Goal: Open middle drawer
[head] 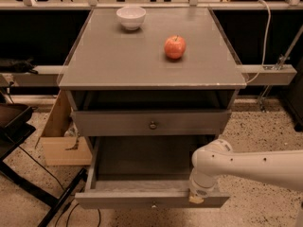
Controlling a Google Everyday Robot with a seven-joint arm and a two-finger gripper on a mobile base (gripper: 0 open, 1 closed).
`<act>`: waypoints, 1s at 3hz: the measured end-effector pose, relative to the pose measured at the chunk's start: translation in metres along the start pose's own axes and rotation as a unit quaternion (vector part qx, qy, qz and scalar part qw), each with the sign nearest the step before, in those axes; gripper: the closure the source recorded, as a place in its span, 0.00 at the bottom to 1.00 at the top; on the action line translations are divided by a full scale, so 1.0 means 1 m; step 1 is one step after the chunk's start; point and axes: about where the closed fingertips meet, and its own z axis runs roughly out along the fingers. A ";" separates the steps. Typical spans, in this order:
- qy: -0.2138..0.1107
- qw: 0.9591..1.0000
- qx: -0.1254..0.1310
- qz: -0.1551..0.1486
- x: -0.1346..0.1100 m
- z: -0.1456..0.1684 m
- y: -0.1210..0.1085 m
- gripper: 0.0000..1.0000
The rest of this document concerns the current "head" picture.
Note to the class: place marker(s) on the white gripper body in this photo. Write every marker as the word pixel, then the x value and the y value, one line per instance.
pixel 200 190

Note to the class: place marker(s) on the grey drawer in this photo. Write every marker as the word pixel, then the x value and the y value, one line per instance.
pixel 143 123
pixel 142 172

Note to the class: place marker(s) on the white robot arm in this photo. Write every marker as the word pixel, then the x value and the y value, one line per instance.
pixel 280 168

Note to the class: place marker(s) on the grey top drawer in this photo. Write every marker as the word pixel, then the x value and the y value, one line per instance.
pixel 143 123

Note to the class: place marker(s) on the grey drawer cabinet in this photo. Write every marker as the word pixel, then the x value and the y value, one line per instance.
pixel 114 69

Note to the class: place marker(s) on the diagonal metal strut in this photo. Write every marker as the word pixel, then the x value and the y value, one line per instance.
pixel 280 62

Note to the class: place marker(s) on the red apple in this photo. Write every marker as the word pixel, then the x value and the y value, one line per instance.
pixel 175 47

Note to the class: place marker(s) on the white ceramic bowl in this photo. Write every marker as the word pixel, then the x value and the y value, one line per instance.
pixel 131 18

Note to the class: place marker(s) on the wooden board bracket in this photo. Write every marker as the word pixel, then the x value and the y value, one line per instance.
pixel 61 143

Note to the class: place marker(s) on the grey metal rail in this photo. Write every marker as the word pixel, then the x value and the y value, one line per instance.
pixel 255 75

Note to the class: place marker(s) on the black cloth on rail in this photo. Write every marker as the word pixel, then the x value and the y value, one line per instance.
pixel 17 66

